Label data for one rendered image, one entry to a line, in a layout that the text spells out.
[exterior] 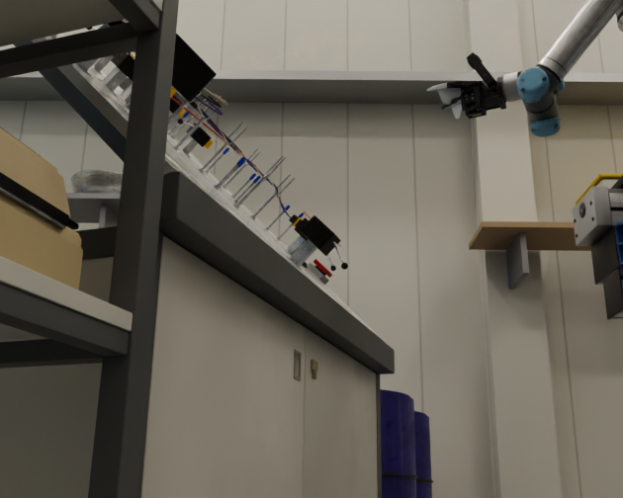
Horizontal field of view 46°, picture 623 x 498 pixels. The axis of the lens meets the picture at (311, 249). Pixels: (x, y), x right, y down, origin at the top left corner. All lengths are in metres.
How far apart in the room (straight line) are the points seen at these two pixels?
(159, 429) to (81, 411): 0.10
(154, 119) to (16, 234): 0.25
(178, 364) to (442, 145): 3.73
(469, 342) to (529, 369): 0.36
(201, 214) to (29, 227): 0.30
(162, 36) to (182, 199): 0.20
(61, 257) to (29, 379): 0.24
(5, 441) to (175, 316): 0.25
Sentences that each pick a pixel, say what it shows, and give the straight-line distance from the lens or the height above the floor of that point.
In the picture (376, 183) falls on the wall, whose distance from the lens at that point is 4.43.
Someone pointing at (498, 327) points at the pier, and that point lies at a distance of 4.08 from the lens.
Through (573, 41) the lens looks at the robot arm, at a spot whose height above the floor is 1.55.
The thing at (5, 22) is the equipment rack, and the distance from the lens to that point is 1.05.
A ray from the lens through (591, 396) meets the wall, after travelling 4.33.
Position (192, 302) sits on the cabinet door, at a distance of 1.03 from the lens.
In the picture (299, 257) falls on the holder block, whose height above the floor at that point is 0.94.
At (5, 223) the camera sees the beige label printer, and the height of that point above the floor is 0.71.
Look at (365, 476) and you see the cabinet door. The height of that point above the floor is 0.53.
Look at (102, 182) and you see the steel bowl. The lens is 4.02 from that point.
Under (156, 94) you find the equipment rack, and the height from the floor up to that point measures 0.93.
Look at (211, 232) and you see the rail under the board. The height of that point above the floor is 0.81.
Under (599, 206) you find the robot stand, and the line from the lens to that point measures 1.67.
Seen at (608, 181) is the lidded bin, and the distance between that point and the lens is 4.11.
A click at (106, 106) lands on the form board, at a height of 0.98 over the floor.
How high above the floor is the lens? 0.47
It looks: 19 degrees up
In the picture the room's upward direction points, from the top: 1 degrees clockwise
